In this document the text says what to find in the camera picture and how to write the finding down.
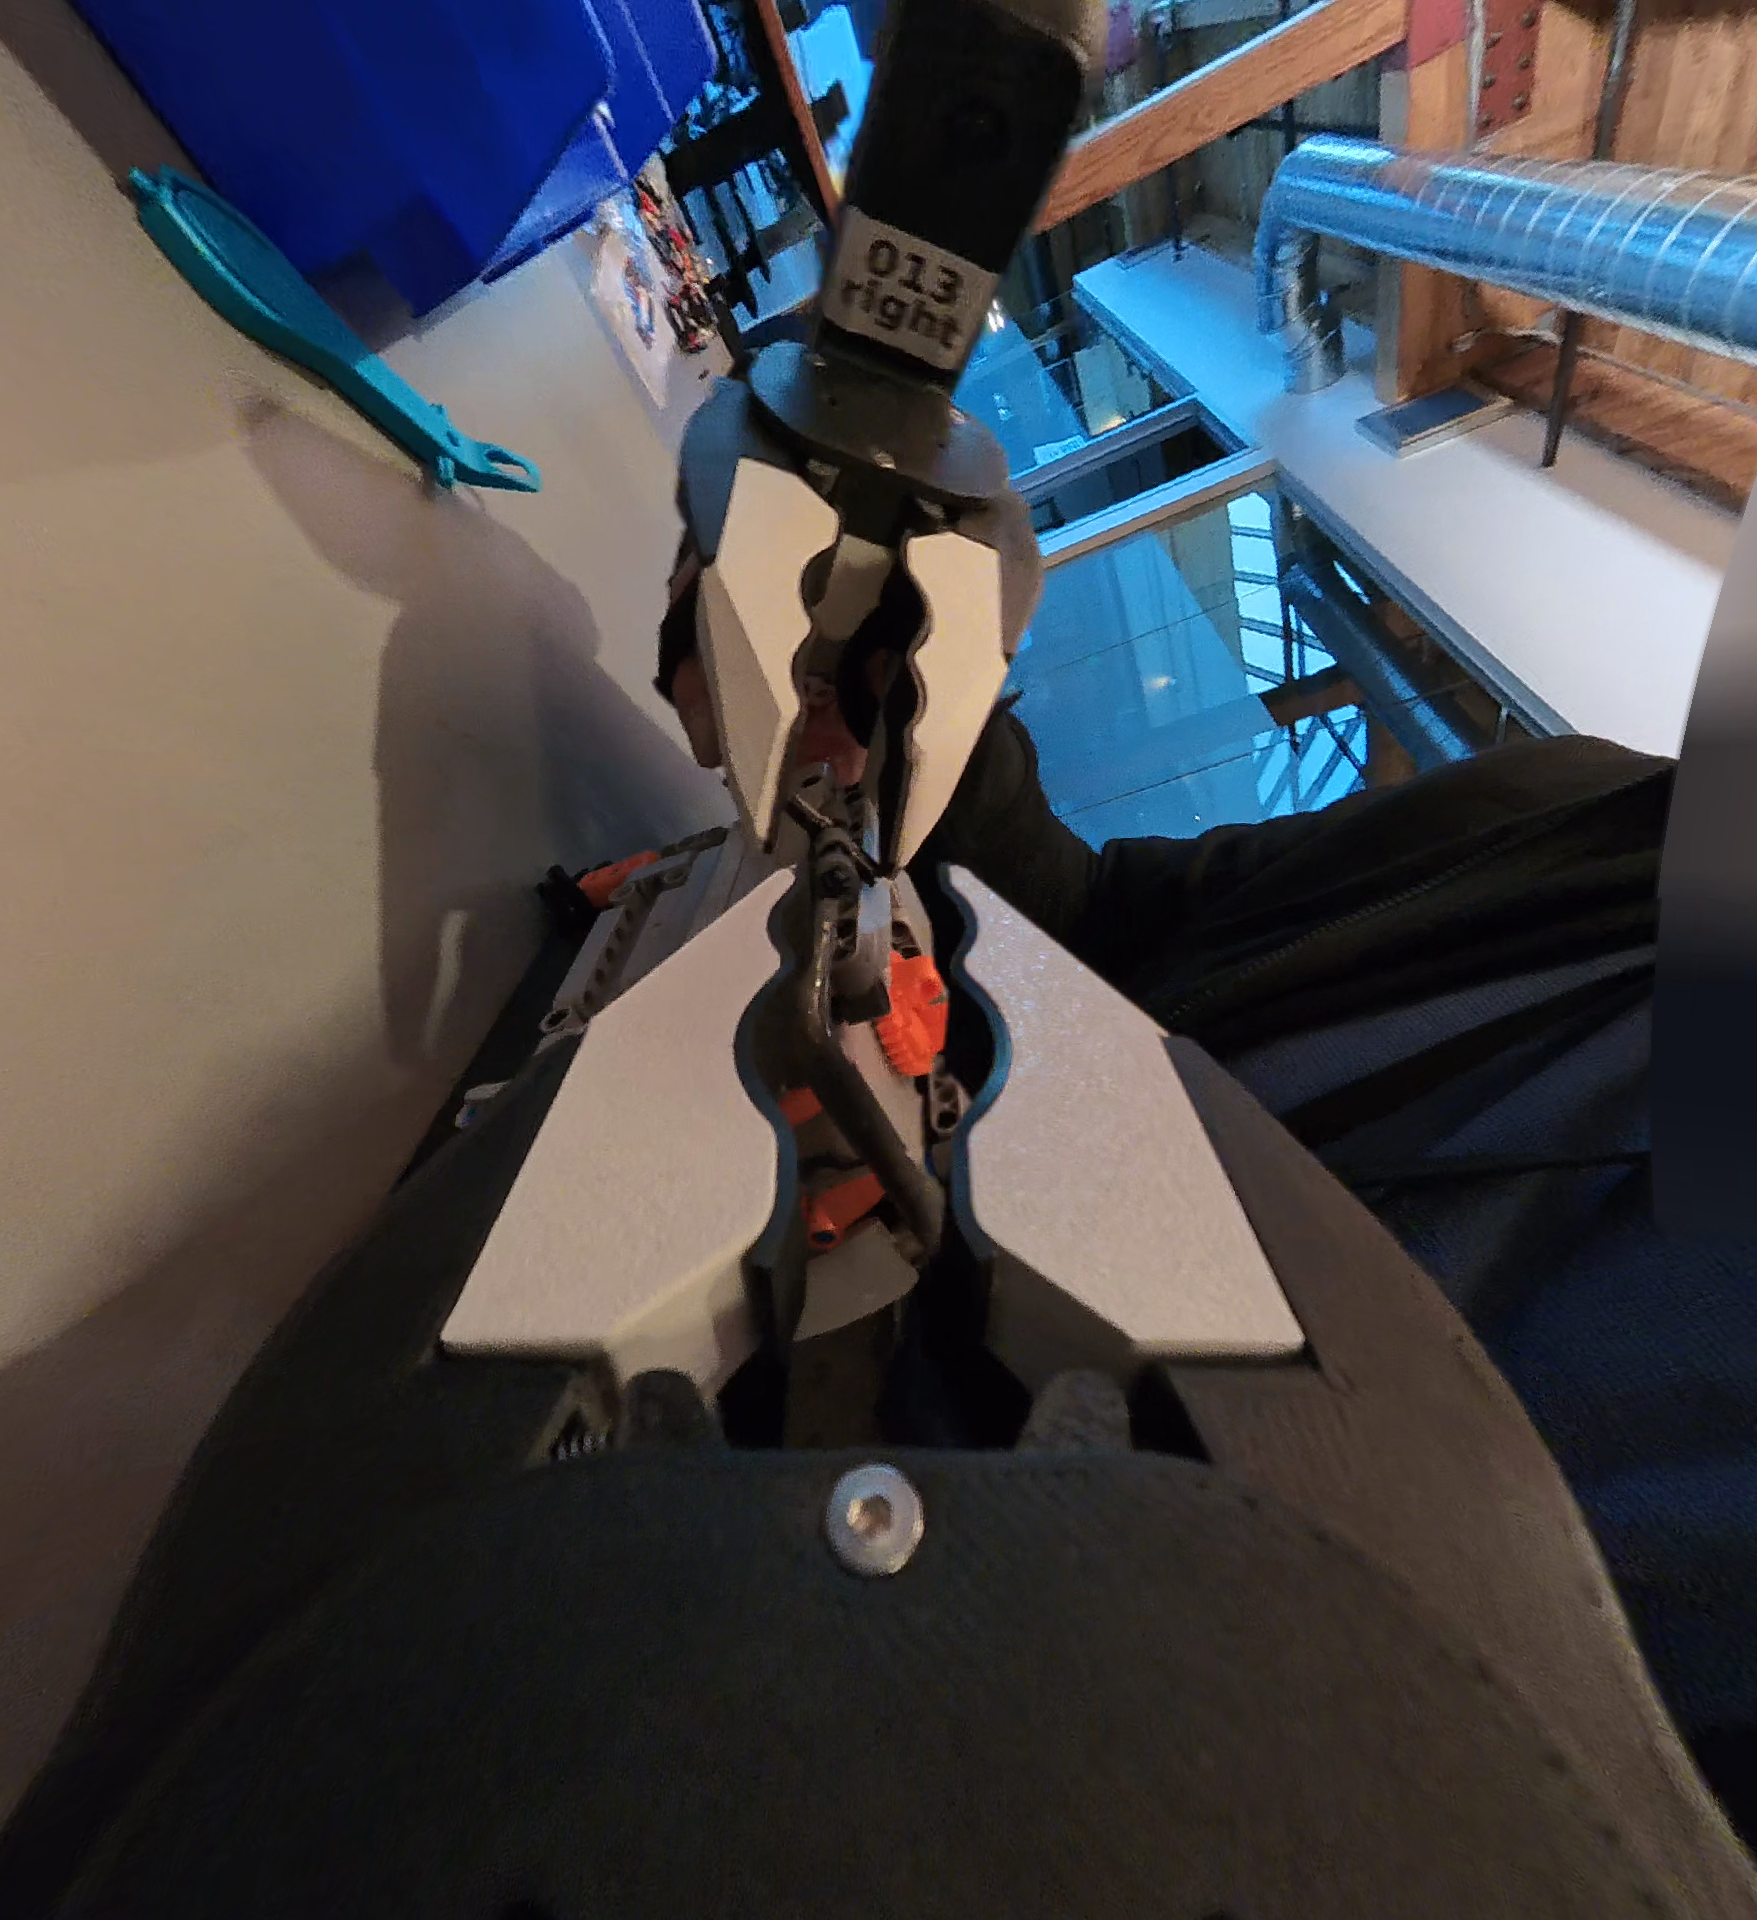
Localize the grey toy brick model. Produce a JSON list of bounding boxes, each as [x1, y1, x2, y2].
[[460, 751, 1006, 1358]]

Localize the teal brick separator tool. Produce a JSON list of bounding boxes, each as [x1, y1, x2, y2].
[[123, 166, 546, 500]]

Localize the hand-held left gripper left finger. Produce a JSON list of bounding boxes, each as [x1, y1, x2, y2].
[[444, 872, 823, 1388]]

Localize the person's right forearm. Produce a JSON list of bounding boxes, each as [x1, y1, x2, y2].
[[938, 706, 1691, 1066]]

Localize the wooden desk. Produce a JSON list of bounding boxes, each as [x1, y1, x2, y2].
[[608, 0, 855, 361]]

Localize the person's blue trousers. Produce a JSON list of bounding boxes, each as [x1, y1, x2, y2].
[[1238, 991, 1757, 1832]]

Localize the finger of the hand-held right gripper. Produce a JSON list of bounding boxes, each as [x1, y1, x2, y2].
[[863, 527, 1038, 872], [689, 466, 855, 864]]

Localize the blue plastic bin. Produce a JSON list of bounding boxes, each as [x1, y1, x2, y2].
[[68, 0, 718, 320]]

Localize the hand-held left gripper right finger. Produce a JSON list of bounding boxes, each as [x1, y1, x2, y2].
[[923, 872, 1310, 1388]]

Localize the person's right hand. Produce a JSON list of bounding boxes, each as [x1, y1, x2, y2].
[[659, 616, 723, 766]]

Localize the silver ventilation duct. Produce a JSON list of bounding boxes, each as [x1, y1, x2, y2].
[[1255, 135, 1757, 380]]

